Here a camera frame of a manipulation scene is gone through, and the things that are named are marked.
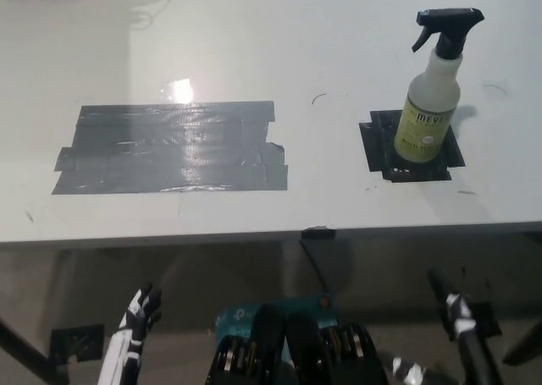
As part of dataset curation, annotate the black cable under table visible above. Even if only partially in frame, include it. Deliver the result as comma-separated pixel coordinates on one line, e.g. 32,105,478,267
301,238,332,294

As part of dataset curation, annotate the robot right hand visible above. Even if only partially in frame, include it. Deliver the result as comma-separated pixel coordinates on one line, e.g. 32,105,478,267
391,267,506,385

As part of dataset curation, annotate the spray bottle yellow-green label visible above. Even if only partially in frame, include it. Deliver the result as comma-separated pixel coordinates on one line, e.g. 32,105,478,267
393,7,486,163

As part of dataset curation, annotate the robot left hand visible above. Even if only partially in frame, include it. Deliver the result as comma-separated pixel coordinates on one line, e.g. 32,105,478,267
97,280,164,385

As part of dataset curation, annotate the teal router box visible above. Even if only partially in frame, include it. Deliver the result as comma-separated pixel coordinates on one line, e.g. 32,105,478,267
213,291,340,361

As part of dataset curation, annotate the black ribbed robot torso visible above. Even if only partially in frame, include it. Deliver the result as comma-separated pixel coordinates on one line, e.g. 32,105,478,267
206,301,391,385

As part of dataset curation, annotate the black tape square mark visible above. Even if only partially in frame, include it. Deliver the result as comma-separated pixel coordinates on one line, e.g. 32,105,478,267
358,109,466,184

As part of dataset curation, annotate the grey duct tape patch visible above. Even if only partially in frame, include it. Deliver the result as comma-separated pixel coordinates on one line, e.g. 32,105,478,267
50,100,290,197

